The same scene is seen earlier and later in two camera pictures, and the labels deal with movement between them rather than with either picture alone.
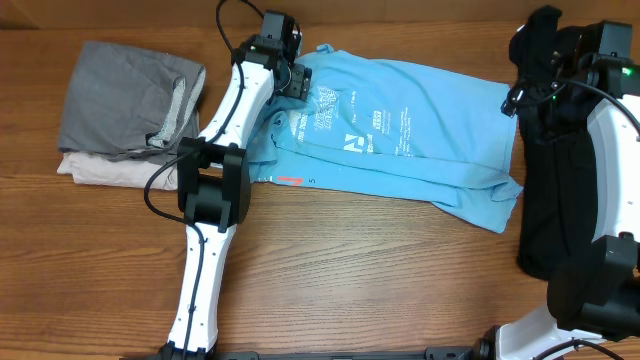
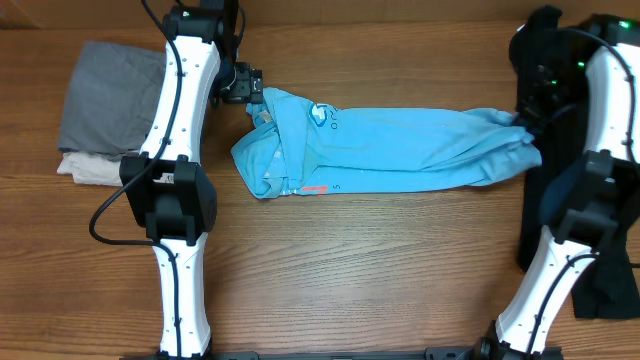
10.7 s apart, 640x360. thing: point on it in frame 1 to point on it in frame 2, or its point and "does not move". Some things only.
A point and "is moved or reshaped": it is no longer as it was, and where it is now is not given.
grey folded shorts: [122, 101] does not move
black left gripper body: [295, 82] to [245, 86]
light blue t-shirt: [397, 127] is moved or reshaped
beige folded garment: [95, 170] does not move
